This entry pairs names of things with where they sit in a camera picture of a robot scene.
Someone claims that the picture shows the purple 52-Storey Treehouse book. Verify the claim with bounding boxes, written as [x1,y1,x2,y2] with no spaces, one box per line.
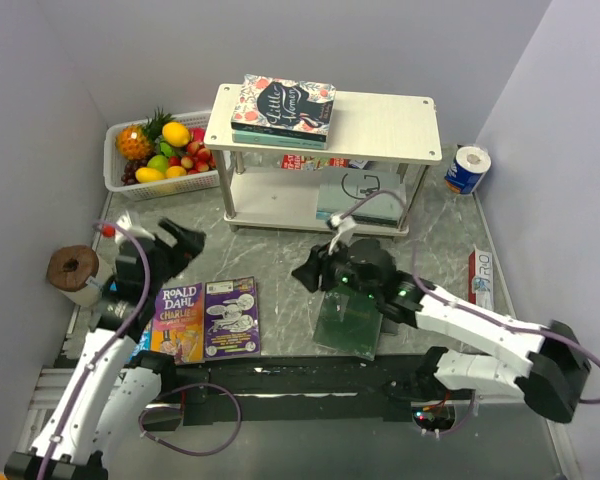
[203,276,261,361]

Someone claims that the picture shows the yellow lemon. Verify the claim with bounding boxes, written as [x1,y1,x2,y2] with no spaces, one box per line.
[162,121,191,147]

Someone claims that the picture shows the dark green book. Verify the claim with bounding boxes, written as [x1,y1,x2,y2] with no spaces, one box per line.
[313,288,383,361]

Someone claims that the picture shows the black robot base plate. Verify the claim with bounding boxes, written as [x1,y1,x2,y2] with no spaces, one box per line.
[159,354,470,426]

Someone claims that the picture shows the Little Women floral book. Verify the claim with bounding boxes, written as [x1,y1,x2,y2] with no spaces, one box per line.
[231,74,336,144]

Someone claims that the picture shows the blue 26-Storey Treehouse book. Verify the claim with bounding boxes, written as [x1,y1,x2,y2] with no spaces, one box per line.
[129,321,152,360]

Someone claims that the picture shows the dark grapes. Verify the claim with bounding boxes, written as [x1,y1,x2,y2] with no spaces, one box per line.
[121,159,148,186]

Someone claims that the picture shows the toilet paper roll blue wrap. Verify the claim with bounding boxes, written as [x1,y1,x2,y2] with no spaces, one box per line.
[444,145,492,195]

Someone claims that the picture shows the green apple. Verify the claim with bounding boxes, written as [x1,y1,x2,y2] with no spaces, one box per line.
[147,155,169,173]

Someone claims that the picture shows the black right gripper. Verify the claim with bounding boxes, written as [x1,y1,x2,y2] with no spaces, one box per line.
[290,235,379,300]

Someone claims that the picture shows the teal paperback book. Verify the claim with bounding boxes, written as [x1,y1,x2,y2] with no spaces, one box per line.
[232,130,327,150]

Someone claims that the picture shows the aluminium frame rail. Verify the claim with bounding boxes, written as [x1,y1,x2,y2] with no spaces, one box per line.
[24,362,581,480]

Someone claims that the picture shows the white plastic fruit basket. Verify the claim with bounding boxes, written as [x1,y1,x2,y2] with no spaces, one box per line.
[103,111,220,200]

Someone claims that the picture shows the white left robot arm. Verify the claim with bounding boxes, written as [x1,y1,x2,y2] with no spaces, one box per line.
[4,216,206,479]

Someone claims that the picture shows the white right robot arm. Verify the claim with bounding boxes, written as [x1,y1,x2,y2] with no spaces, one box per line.
[291,239,591,424]

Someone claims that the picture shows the pineapple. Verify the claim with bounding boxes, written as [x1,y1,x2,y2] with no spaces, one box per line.
[116,108,174,162]

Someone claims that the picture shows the white two-tier shelf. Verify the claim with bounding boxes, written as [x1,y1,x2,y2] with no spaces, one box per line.
[204,84,442,237]

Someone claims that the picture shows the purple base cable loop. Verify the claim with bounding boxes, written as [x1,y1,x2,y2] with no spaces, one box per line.
[138,383,243,457]

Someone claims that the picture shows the Roald Dahl Charlie book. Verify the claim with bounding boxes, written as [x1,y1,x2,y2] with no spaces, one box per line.
[150,283,204,365]

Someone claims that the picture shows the red apples cluster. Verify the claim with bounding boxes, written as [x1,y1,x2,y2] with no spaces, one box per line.
[168,127,216,175]

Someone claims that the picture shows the brown paper roll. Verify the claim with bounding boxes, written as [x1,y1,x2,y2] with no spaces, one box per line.
[46,245,113,308]

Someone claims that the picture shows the red white toothpaste box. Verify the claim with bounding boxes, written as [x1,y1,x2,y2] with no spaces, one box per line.
[468,248,495,311]

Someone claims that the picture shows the yellow mango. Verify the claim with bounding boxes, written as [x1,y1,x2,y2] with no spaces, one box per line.
[135,167,166,184]

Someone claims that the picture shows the red 13-Storey Treehouse book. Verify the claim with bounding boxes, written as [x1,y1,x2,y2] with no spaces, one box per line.
[281,154,349,171]

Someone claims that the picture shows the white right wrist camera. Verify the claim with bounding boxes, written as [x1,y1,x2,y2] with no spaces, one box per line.
[327,213,357,256]

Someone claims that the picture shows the dark grey Mansfield book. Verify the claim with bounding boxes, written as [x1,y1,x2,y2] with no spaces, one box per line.
[381,319,400,336]

